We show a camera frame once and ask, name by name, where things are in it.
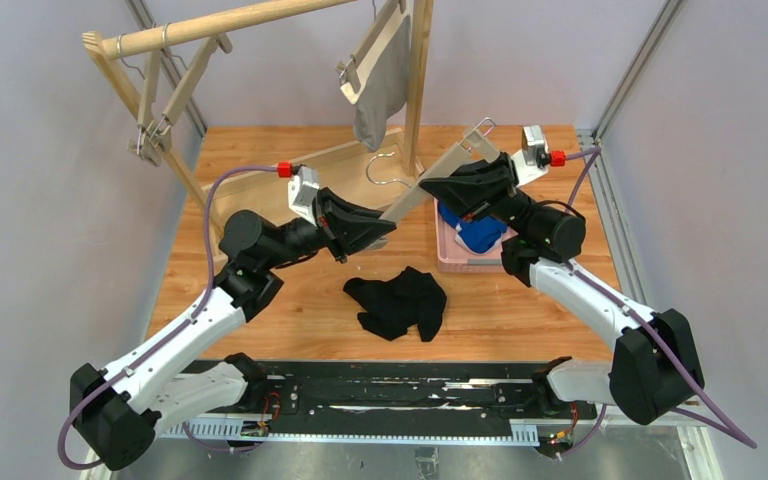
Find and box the blue white underwear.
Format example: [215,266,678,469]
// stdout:
[437,203,508,255]

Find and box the black underwear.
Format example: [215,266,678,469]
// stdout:
[343,267,448,342]

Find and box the wooden clip hanger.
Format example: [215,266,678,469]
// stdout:
[149,33,233,148]

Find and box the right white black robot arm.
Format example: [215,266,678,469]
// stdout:
[419,151,705,425]

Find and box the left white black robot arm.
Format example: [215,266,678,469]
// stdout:
[57,188,409,471]

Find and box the grey underwear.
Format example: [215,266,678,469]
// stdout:
[353,16,411,152]

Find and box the wooden hanger with grey underwear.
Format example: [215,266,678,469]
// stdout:
[336,0,412,106]

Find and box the empty wooden hanger left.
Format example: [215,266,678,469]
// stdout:
[117,34,161,166]

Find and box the pink plastic basket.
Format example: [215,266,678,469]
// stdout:
[434,200,515,274]

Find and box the wooden clothes rack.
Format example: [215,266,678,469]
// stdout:
[82,0,436,233]

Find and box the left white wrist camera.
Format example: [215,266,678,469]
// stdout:
[287,165,320,225]

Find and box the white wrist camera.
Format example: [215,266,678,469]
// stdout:
[287,165,320,225]
[511,125,549,187]

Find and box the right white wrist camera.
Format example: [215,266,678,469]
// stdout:
[511,125,549,187]

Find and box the aluminium frame post right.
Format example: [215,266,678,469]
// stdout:
[576,0,686,303]

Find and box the aluminium frame post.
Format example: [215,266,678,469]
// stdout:
[576,0,686,303]
[124,0,208,138]

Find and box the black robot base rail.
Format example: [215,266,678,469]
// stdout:
[188,361,597,445]

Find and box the aluminium frame post left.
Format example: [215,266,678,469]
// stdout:
[124,0,208,138]

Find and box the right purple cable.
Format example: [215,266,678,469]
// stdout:
[564,146,758,458]

